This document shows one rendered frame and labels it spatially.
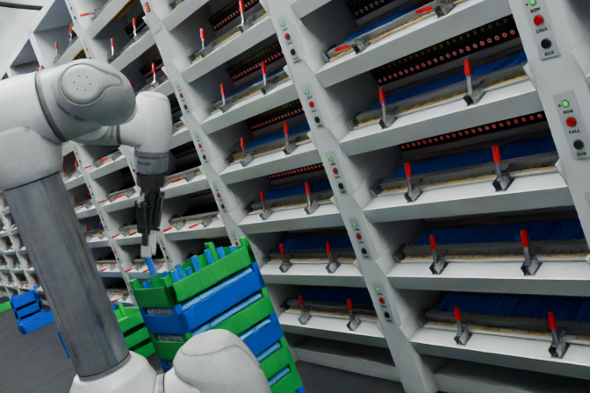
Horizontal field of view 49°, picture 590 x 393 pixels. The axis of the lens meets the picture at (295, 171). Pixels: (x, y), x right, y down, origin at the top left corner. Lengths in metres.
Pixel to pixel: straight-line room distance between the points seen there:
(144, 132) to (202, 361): 0.69
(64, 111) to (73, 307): 0.35
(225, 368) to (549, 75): 0.79
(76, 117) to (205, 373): 0.51
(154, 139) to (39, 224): 0.58
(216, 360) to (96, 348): 0.22
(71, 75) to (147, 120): 0.60
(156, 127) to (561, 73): 0.98
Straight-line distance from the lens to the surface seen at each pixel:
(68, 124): 1.16
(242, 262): 1.87
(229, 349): 1.24
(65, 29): 3.72
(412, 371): 1.87
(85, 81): 1.11
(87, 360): 1.26
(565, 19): 1.21
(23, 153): 1.17
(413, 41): 1.42
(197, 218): 2.67
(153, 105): 1.69
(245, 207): 2.30
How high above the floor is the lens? 0.85
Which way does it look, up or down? 5 degrees down
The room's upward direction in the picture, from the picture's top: 20 degrees counter-clockwise
